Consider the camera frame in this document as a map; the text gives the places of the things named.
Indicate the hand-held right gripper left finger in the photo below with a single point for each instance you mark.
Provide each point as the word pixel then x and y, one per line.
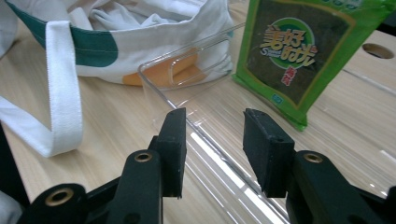
pixel 171 155

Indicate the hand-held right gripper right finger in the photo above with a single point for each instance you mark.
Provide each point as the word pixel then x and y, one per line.
pixel 267 155

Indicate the clear plastic tray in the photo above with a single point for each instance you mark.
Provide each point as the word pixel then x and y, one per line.
pixel 218 102

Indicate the green seaweed snack packet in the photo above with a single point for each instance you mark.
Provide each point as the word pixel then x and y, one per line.
pixel 299 56

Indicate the white cloth tote bag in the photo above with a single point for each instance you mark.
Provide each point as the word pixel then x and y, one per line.
pixel 130 37

